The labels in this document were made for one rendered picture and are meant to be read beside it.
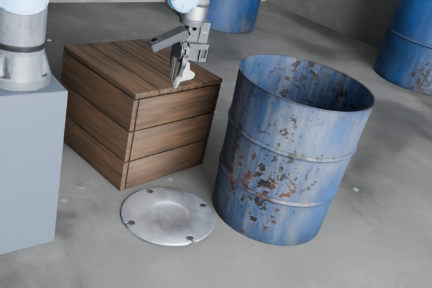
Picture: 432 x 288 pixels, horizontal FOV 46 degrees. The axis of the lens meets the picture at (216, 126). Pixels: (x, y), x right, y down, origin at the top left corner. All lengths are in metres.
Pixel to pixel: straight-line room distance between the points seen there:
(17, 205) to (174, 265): 0.44
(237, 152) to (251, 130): 0.10
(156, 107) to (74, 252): 0.49
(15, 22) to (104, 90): 0.54
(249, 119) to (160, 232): 0.42
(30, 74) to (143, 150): 0.56
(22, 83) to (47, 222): 0.41
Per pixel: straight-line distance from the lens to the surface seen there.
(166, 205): 1.66
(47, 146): 1.30
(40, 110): 1.24
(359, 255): 1.74
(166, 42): 1.44
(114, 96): 1.61
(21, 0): 1.17
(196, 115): 1.76
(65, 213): 1.59
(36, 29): 1.20
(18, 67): 1.21
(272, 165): 1.47
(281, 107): 1.39
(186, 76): 1.51
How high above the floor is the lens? 0.97
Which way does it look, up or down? 26 degrees down
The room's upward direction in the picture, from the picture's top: 14 degrees clockwise
